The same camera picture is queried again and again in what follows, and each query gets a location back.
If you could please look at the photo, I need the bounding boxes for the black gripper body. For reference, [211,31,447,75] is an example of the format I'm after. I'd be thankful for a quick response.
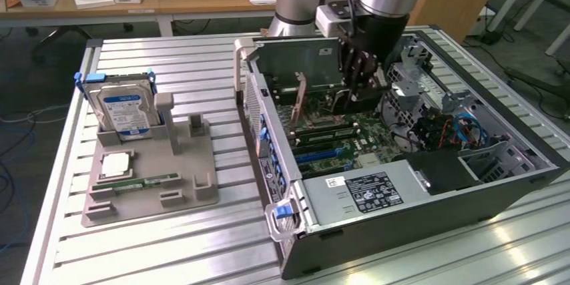
[339,13,410,64]

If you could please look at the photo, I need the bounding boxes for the thin graphics card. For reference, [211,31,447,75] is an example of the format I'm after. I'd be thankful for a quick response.
[290,70,382,123]

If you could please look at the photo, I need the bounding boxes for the long blue expansion slot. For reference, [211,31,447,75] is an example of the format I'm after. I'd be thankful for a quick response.
[294,149,339,163]

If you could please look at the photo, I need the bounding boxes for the perforated silver drive cage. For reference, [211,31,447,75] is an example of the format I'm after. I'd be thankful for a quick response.
[383,36,451,132]

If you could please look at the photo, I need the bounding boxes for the CPU socket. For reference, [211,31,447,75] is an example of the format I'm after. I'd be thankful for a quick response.
[299,107,348,129]

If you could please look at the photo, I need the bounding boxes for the green motherboard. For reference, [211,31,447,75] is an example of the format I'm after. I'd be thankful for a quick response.
[271,83,411,179]

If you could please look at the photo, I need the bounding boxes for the installed RAM stick white clips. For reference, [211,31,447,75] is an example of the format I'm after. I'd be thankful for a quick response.
[292,123,360,143]

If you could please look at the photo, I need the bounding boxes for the black power adapter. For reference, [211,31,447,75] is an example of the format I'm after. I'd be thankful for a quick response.
[478,29,504,46]

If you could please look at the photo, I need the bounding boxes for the small silver chipset heatsink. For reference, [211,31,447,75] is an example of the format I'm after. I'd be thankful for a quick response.
[358,154,384,168]

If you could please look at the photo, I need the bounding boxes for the gray power supply with label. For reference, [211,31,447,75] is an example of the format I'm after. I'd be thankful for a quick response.
[296,160,432,228]

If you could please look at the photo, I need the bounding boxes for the dark floor stand base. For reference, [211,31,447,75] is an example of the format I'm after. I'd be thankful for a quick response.
[502,64,570,99]

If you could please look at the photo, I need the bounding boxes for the silver disk bay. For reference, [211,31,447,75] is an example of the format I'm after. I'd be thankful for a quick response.
[456,140,535,186]

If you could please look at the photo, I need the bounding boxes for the blue case latch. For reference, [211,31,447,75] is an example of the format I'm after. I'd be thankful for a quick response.
[272,205,294,221]

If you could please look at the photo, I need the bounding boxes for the open black PC case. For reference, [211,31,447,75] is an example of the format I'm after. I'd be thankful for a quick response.
[233,29,561,281]

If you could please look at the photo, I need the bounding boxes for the hard disk with blue label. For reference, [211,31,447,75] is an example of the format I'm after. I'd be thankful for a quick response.
[87,77,155,141]

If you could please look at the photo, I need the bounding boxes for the blue disk caddy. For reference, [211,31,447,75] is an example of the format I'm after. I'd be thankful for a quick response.
[73,71,157,132]

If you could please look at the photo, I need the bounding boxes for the loose green RAM stick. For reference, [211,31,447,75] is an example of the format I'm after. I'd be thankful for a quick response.
[92,173,181,192]

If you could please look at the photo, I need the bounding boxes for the silver CPU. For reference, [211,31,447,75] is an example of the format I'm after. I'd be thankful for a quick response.
[100,153,135,179]

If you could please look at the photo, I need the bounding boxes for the gray parts rack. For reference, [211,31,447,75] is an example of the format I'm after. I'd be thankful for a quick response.
[81,92,221,229]

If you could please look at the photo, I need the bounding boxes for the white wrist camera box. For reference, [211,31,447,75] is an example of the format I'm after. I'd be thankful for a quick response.
[315,3,358,37]

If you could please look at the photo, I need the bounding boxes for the red wire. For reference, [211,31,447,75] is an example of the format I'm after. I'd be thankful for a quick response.
[438,120,456,148]

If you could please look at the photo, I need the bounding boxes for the blue wire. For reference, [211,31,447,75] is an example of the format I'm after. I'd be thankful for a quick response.
[451,113,491,150]

